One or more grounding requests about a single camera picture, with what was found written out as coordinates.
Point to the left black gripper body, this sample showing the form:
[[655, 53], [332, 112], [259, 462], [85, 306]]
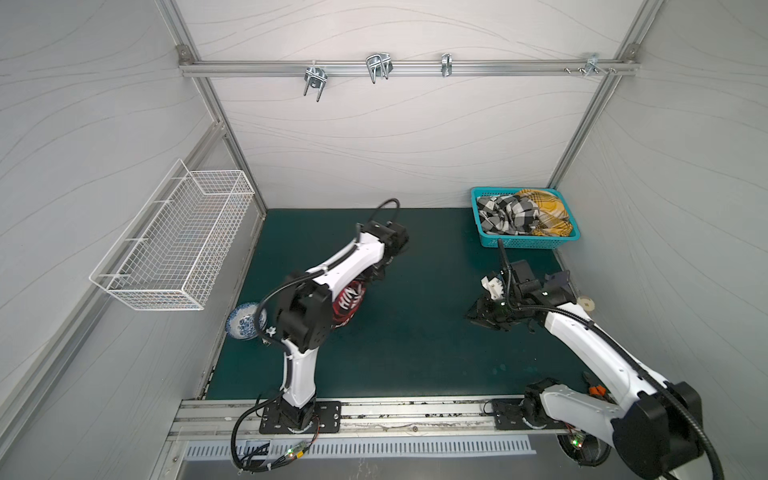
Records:
[[374, 274]]

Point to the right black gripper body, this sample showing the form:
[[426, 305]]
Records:
[[482, 310]]

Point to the red black plaid shirt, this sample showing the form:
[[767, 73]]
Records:
[[347, 302]]

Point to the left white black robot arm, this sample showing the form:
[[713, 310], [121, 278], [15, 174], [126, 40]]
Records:
[[299, 315]]

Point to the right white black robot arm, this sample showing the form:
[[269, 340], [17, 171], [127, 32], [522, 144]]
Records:
[[654, 426]]

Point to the dark grey plastic part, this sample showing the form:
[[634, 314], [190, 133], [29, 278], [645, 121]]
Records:
[[559, 280]]

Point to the beige tape roll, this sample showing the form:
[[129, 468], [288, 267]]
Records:
[[586, 303]]

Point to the teal plastic basket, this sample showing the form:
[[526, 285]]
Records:
[[519, 241]]

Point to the grey black plaid shirt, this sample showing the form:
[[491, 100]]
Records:
[[509, 215]]

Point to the yellow plaid shirt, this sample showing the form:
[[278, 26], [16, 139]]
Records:
[[551, 216]]

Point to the blue white ceramic bowl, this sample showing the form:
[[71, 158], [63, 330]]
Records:
[[243, 323]]

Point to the metal u-bolt clamp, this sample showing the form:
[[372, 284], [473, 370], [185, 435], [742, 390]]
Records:
[[315, 78], [379, 65]]

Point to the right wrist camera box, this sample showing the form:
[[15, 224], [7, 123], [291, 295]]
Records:
[[522, 280]]

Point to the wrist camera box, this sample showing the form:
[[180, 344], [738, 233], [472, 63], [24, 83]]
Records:
[[393, 235], [522, 280]]

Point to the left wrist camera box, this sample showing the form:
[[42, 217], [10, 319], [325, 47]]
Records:
[[393, 235]]

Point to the orange handled pliers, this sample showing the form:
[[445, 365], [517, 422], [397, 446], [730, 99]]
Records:
[[595, 387]]

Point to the white slotted cable duct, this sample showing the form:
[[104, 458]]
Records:
[[377, 447]]

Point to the horizontal aluminium rail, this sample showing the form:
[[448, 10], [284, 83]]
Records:
[[401, 68]]

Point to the white wire basket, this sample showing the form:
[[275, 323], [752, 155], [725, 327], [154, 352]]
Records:
[[171, 252]]

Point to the small metal bracket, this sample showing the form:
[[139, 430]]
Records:
[[446, 65]]

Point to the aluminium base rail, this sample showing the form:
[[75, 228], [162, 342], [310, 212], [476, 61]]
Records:
[[358, 417]]

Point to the metal hook bracket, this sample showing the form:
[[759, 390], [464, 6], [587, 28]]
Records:
[[591, 67]]

